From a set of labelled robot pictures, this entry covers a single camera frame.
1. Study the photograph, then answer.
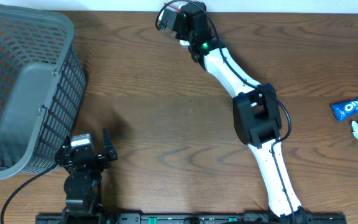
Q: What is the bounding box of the red Nescafe stick sachet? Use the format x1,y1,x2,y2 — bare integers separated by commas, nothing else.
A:
164,2,185,13

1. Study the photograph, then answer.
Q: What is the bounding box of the blue Oreo cookie pack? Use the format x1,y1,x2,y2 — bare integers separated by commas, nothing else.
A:
331,97,358,121

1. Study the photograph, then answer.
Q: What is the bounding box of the white barcode scanner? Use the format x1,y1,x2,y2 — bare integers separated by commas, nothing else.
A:
180,40,190,46

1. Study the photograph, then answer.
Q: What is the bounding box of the grey plastic mesh basket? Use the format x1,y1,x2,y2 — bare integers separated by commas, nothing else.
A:
0,4,86,180

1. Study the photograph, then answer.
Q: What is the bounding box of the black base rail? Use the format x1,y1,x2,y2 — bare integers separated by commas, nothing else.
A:
35,212,347,224

